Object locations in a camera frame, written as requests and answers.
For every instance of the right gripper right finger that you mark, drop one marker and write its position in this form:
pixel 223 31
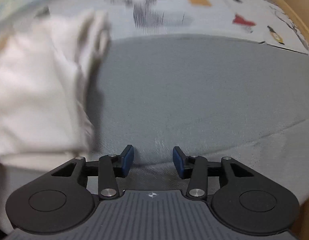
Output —
pixel 239 197

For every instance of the deer print pale blue sheet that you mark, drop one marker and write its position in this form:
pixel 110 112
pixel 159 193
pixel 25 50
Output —
pixel 258 21

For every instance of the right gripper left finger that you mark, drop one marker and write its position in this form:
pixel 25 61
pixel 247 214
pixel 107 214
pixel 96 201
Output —
pixel 67 196

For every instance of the white t-shirt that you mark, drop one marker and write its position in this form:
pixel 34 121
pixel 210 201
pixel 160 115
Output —
pixel 44 78

